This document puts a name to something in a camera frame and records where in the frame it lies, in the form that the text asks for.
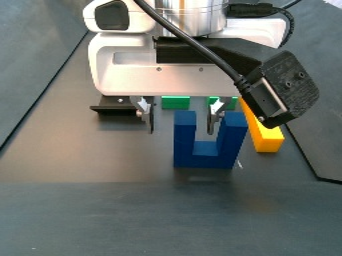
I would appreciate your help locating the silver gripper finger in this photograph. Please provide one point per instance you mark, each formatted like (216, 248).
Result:
(217, 107)

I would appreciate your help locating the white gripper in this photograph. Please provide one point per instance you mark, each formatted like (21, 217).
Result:
(126, 67)

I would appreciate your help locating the blue U-shaped block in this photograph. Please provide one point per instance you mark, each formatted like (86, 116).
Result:
(208, 154)

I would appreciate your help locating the green zigzag block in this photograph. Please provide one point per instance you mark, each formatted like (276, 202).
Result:
(181, 102)

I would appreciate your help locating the yellow bar block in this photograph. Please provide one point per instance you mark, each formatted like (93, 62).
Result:
(268, 140)

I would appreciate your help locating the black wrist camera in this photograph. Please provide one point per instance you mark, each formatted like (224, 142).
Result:
(281, 91)

